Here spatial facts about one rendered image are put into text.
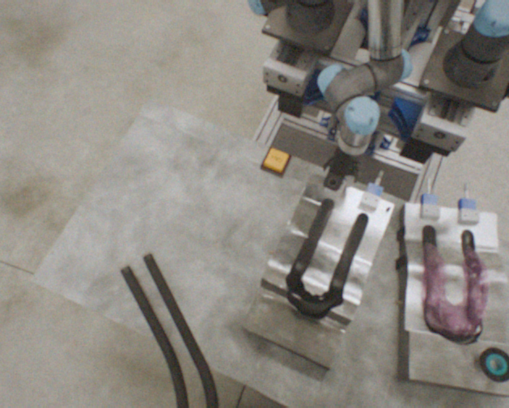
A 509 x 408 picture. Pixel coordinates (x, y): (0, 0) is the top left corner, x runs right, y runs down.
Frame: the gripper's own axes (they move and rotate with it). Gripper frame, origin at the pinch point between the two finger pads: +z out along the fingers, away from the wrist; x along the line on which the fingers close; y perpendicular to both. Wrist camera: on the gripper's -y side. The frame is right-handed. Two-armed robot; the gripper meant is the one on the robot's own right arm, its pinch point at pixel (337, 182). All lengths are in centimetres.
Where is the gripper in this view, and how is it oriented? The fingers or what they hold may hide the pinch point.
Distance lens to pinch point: 145.0
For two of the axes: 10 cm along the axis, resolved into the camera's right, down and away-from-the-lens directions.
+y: 4.2, -8.4, 3.4
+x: -9.1, -3.9, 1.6
